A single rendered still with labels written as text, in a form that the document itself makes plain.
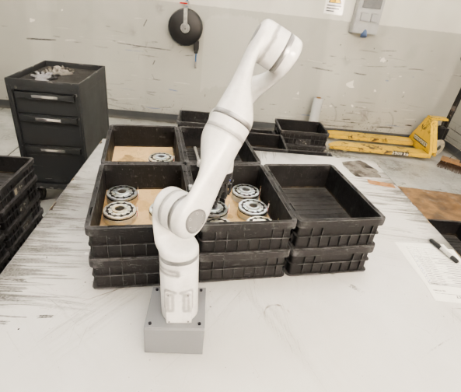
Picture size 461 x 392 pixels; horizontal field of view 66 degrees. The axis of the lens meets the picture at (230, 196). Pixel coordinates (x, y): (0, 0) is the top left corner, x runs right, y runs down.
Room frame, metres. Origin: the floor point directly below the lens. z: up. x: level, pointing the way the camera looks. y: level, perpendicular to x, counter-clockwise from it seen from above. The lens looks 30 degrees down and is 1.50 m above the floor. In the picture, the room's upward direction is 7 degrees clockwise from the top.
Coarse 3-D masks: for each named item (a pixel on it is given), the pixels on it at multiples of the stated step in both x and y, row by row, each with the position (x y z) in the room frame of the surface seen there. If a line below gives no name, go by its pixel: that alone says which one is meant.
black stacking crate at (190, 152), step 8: (184, 128) 1.58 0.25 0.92; (184, 136) 1.58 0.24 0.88; (192, 136) 1.59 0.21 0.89; (200, 136) 1.60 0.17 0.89; (192, 144) 1.59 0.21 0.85; (200, 144) 1.60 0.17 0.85; (192, 152) 1.53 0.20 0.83; (200, 152) 1.54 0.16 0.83; (240, 152) 1.54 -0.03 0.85; (248, 152) 1.42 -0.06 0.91; (192, 160) 1.45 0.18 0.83; (240, 160) 1.50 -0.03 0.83; (248, 160) 1.41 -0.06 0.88
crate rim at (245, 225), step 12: (264, 168) 1.23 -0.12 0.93; (192, 180) 1.07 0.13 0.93; (276, 192) 1.05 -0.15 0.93; (204, 228) 0.82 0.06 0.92; (216, 228) 0.82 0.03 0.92; (228, 228) 0.83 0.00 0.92; (240, 228) 0.84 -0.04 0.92; (252, 228) 0.85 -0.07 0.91; (264, 228) 0.86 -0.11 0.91; (276, 228) 0.87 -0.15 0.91; (288, 228) 0.88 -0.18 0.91
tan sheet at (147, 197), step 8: (144, 192) 1.12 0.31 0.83; (152, 192) 1.13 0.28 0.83; (104, 200) 1.04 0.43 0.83; (144, 200) 1.07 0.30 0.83; (152, 200) 1.07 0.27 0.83; (136, 208) 1.01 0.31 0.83; (144, 208) 1.01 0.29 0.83; (144, 216) 0.97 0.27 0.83; (104, 224) 0.90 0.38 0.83; (136, 224) 0.92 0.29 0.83
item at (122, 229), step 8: (184, 168) 1.15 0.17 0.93; (96, 176) 1.02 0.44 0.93; (184, 176) 1.09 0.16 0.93; (96, 184) 0.97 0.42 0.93; (96, 192) 0.92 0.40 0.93; (88, 216) 0.79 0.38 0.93; (88, 224) 0.76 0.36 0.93; (144, 224) 0.79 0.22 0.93; (88, 232) 0.74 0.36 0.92; (96, 232) 0.74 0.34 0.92; (104, 232) 0.75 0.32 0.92; (112, 232) 0.75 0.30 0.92; (120, 232) 0.76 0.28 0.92; (128, 232) 0.76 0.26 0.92; (136, 232) 0.77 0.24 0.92; (144, 232) 0.77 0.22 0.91; (152, 232) 0.78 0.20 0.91
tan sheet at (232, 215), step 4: (228, 188) 1.22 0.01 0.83; (228, 196) 1.16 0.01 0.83; (228, 200) 1.13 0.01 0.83; (232, 200) 1.14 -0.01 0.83; (228, 204) 1.11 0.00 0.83; (232, 204) 1.11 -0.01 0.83; (236, 204) 1.11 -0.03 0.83; (232, 208) 1.08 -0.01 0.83; (236, 208) 1.08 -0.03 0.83; (232, 212) 1.05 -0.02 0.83; (236, 212) 1.06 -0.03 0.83; (228, 216) 1.03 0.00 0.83; (232, 216) 1.03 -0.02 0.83; (236, 216) 1.03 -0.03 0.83; (268, 216) 1.06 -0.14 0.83; (232, 220) 1.01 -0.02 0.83; (236, 220) 1.01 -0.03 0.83; (240, 220) 1.01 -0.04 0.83; (244, 220) 1.01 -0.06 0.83
